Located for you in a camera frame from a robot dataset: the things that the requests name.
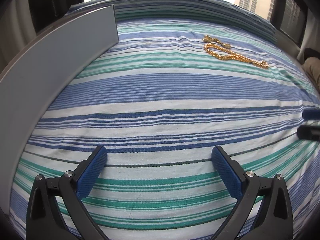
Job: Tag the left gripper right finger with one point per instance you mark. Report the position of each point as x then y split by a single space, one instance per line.
274 219

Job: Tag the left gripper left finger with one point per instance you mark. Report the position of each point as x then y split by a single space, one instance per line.
44 219

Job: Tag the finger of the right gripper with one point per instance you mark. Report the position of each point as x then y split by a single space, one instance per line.
308 132
311 114

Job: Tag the beige cushion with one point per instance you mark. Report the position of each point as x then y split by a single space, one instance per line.
312 69

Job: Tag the black chair right side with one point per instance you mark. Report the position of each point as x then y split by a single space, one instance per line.
296 21

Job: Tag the striped blue green bedsheet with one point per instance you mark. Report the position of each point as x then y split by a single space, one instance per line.
159 101

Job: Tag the grey bed side panel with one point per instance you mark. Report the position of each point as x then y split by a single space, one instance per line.
38 73

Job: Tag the gold disc chain jewelry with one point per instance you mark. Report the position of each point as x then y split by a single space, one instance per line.
209 39

